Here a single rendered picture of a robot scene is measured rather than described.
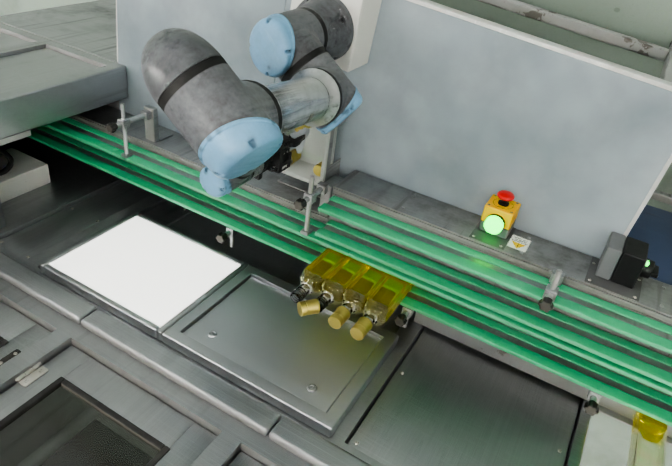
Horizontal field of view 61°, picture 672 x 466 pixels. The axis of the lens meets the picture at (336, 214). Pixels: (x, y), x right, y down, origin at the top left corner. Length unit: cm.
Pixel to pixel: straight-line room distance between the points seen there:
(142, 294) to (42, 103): 65
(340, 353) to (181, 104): 79
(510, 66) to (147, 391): 107
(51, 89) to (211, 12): 52
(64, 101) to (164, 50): 109
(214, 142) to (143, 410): 72
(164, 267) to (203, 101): 89
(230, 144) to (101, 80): 122
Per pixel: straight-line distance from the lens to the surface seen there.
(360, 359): 141
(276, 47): 120
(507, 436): 141
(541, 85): 135
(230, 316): 148
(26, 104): 184
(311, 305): 131
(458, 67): 139
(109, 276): 163
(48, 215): 198
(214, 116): 80
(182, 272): 162
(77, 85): 193
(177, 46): 84
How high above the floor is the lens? 204
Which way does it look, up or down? 50 degrees down
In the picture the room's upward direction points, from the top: 130 degrees counter-clockwise
